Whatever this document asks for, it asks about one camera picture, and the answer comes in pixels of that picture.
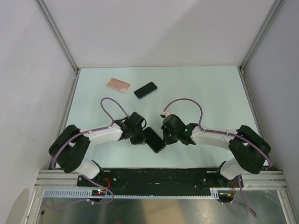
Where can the aluminium front rail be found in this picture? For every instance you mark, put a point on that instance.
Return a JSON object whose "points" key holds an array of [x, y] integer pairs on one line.
{"points": [[56, 179]]}

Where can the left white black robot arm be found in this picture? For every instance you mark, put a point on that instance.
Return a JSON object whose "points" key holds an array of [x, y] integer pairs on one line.
{"points": [[69, 149]]}

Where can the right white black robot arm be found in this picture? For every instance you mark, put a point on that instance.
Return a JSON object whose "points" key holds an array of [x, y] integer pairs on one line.
{"points": [[250, 151]]}

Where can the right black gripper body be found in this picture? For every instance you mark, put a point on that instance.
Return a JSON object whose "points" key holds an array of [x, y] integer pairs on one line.
{"points": [[170, 137]]}

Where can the grey slotted cable duct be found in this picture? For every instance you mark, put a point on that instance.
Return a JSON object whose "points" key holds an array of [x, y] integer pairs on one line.
{"points": [[93, 193]]}

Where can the right aluminium frame post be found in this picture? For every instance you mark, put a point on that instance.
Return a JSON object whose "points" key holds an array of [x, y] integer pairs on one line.
{"points": [[266, 24]]}

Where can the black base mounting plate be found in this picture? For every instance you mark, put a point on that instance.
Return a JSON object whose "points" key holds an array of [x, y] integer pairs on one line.
{"points": [[160, 181]]}

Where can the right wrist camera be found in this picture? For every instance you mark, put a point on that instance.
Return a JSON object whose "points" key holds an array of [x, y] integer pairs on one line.
{"points": [[165, 114]]}

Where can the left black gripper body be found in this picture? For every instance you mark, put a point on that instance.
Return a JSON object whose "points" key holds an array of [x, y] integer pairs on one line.
{"points": [[137, 136]]}

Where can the aluminium frame post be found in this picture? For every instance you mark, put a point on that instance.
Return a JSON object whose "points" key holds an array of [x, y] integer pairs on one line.
{"points": [[266, 24], [57, 34]]}

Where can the pink phone case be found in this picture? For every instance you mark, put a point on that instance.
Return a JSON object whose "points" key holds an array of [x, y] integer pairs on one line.
{"points": [[118, 85]]}

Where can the left aluminium frame post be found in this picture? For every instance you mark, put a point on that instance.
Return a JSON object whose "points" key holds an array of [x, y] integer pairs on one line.
{"points": [[57, 34]]}

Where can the black phone case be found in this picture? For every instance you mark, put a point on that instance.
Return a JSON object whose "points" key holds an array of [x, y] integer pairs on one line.
{"points": [[154, 140]]}

